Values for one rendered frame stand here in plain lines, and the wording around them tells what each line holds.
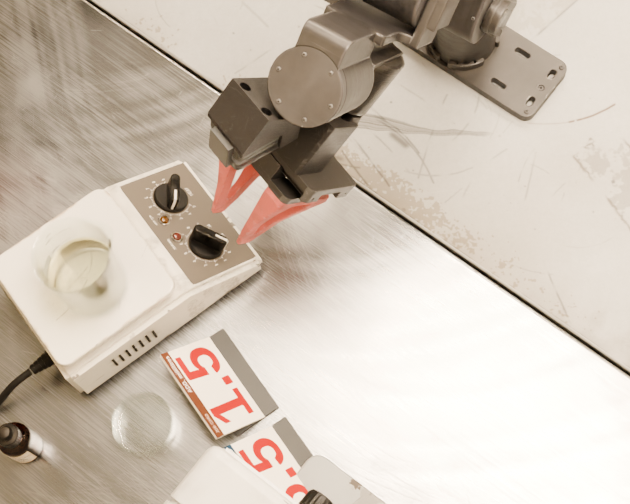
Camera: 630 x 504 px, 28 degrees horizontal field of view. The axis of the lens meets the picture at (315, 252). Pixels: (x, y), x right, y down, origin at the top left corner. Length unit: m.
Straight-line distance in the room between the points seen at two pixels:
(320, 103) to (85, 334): 0.33
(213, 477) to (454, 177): 0.72
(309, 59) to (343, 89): 0.03
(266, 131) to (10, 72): 0.46
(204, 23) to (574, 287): 0.44
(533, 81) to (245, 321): 0.35
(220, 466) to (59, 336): 0.59
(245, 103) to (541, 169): 0.39
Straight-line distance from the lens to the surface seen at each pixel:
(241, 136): 0.89
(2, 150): 1.25
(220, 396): 1.10
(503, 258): 1.16
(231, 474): 0.50
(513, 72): 1.22
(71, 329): 1.08
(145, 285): 1.07
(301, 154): 0.94
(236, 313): 1.15
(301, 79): 0.87
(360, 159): 1.19
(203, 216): 1.14
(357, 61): 0.89
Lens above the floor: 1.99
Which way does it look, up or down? 70 degrees down
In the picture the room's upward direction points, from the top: 11 degrees counter-clockwise
